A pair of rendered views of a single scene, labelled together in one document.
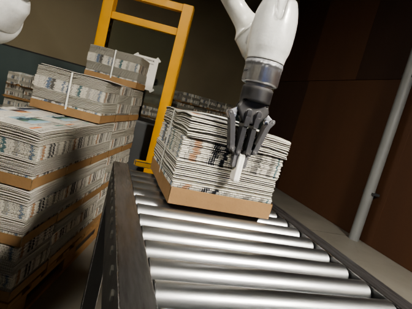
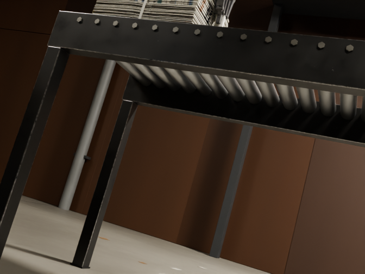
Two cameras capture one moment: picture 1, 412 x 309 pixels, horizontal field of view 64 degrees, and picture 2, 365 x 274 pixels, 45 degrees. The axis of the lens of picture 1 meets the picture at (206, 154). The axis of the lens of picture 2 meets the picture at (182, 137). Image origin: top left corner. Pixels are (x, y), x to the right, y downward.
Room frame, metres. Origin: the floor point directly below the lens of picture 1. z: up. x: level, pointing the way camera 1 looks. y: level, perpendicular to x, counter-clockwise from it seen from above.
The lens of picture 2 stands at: (-0.10, 0.97, 0.30)
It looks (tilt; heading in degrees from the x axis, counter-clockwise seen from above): 9 degrees up; 311
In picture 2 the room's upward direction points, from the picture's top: 16 degrees clockwise
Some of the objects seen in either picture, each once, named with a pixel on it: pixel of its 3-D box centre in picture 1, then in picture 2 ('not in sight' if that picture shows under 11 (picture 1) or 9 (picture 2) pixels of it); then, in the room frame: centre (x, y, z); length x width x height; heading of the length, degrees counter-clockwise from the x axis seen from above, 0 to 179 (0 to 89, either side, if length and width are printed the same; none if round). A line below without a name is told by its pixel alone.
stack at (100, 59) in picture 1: (103, 138); not in sight; (2.45, 0.78, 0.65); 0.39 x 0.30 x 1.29; 90
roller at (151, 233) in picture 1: (240, 250); (242, 74); (0.69, -0.13, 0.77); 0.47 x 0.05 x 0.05; 108
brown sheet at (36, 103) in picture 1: (75, 110); not in sight; (1.85, 0.78, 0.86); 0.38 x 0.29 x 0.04; 92
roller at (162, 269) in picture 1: (266, 284); (282, 80); (0.57, -0.17, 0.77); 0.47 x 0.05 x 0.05; 108
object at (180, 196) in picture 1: (213, 194); not in sight; (0.90, -0.05, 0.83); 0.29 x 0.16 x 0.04; 108
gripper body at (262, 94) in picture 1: (253, 105); not in sight; (0.81, -0.08, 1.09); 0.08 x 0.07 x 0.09; 108
